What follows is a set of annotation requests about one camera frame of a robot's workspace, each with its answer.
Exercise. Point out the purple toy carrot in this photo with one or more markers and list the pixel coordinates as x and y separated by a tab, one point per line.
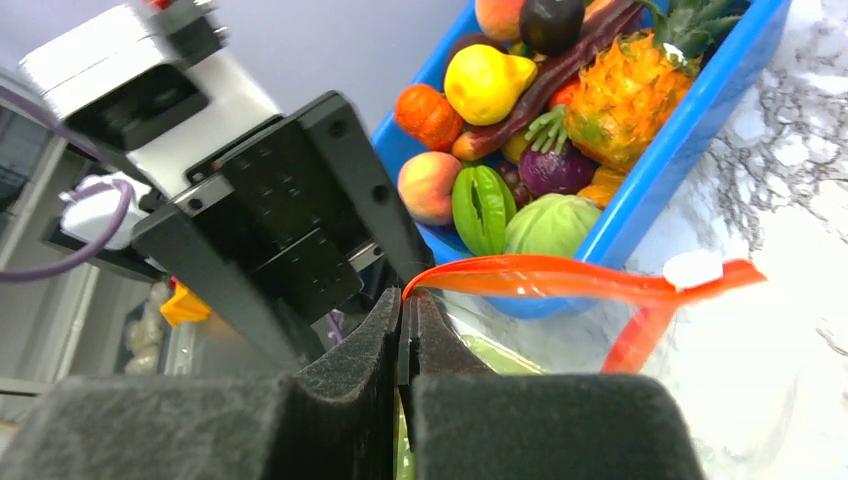
605	21

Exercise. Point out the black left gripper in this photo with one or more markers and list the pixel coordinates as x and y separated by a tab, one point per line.
275	228

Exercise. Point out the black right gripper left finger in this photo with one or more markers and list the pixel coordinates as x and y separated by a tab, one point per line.
335	419

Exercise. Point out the purple toy cabbage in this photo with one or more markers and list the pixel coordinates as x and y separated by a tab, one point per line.
564	173

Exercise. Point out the yellow toy pear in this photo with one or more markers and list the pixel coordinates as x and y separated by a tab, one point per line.
482	84

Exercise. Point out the green toy cabbage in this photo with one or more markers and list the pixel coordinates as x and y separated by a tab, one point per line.
554	224
451	354

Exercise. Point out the orange toy peach front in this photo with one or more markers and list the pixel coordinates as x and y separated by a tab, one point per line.
425	184

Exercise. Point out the toy pineapple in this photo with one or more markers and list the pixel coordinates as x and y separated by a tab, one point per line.
625	97

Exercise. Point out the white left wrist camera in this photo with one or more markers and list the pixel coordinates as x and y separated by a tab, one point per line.
153	81

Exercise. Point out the green toy starfruit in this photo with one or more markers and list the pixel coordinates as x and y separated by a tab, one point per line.
482	207

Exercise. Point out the small orange toy pumpkin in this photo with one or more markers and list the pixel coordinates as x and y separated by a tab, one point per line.
426	115

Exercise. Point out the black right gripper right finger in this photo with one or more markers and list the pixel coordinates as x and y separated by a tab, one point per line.
562	426

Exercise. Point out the dark purple toy plum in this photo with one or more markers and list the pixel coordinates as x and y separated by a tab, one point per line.
551	27

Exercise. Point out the clear orange-zip bag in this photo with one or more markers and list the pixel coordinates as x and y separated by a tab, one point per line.
754	355

